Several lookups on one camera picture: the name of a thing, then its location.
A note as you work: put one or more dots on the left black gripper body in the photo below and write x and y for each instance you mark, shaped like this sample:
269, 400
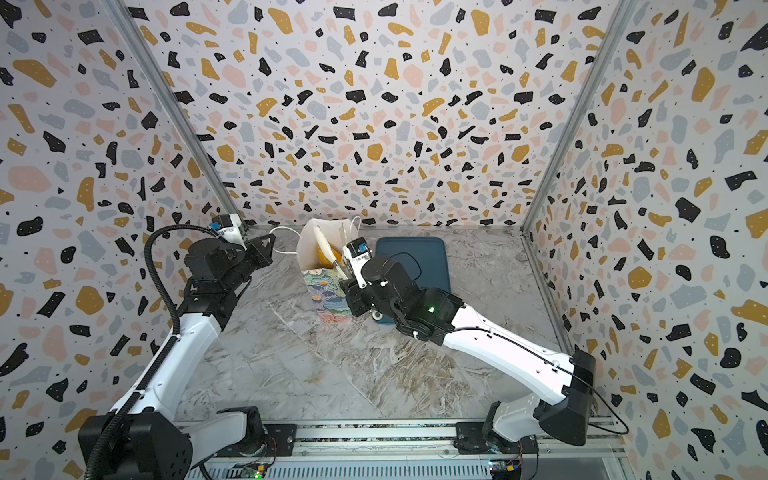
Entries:
244, 265

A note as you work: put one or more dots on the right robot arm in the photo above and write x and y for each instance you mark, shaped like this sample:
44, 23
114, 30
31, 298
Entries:
560, 385

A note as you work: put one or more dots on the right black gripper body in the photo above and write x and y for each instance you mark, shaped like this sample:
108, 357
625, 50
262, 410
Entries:
354, 294

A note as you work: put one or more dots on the floral paper bag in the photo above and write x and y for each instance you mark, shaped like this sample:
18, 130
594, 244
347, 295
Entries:
323, 285

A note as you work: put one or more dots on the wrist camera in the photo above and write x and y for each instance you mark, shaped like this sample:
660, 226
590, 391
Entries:
228, 225
356, 254

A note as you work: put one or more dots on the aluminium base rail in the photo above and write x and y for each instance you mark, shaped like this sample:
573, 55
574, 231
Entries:
411, 449

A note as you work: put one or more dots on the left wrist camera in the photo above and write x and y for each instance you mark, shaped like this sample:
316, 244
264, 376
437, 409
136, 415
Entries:
228, 225

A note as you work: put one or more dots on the teal tray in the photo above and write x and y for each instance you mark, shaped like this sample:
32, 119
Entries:
425, 260

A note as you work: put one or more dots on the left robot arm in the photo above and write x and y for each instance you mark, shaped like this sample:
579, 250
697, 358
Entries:
138, 438

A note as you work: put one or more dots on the orange oval bread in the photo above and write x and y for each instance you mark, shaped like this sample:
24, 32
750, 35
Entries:
328, 257

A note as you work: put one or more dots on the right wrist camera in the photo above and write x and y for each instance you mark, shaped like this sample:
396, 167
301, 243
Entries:
356, 254

